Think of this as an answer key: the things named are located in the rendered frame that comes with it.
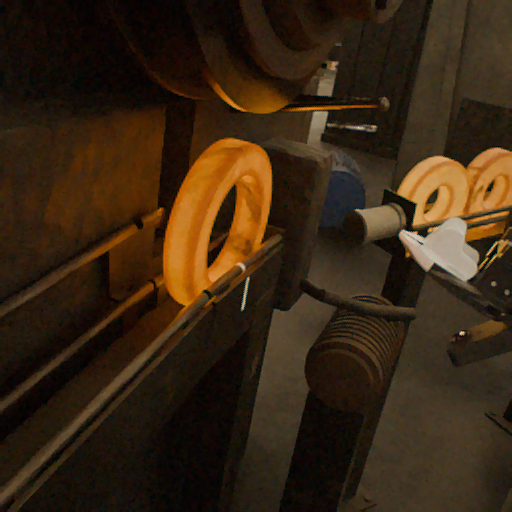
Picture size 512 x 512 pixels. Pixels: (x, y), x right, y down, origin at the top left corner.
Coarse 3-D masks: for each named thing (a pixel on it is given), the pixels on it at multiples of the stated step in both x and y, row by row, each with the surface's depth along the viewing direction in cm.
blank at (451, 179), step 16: (432, 160) 96; (448, 160) 96; (416, 176) 95; (432, 176) 95; (448, 176) 97; (464, 176) 100; (400, 192) 96; (416, 192) 95; (448, 192) 100; (464, 192) 102; (416, 208) 97; (432, 208) 104; (448, 208) 102; (416, 224) 99
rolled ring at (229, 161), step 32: (224, 160) 54; (256, 160) 59; (192, 192) 52; (224, 192) 55; (256, 192) 64; (192, 224) 52; (256, 224) 66; (192, 256) 53; (224, 256) 66; (192, 288) 55
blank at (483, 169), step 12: (480, 156) 104; (492, 156) 103; (504, 156) 103; (468, 168) 104; (480, 168) 102; (492, 168) 103; (504, 168) 105; (480, 180) 103; (504, 180) 108; (468, 192) 103; (480, 192) 104; (492, 192) 111; (504, 192) 109; (468, 204) 104; (480, 204) 106; (492, 204) 110; (504, 204) 110; (492, 216) 110; (480, 228) 109
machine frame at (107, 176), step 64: (0, 0) 41; (64, 0) 47; (0, 64) 43; (64, 64) 49; (128, 64) 57; (0, 128) 38; (64, 128) 43; (128, 128) 51; (192, 128) 62; (256, 128) 79; (0, 192) 39; (64, 192) 45; (128, 192) 54; (0, 256) 41; (64, 256) 48; (128, 256) 58; (64, 320) 51; (0, 384) 45; (64, 384) 54; (256, 384) 124
